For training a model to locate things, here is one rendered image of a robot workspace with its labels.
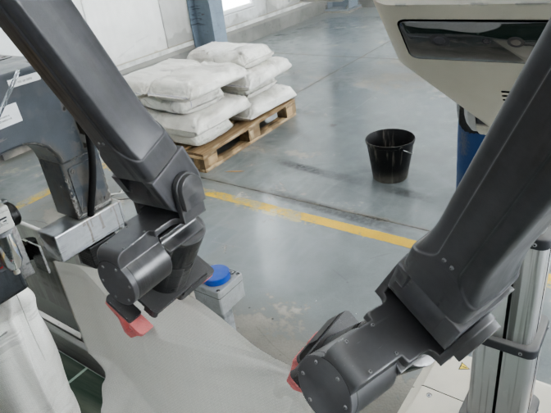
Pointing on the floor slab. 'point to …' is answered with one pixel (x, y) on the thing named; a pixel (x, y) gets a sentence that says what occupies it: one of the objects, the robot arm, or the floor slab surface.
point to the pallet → (207, 152)
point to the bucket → (390, 154)
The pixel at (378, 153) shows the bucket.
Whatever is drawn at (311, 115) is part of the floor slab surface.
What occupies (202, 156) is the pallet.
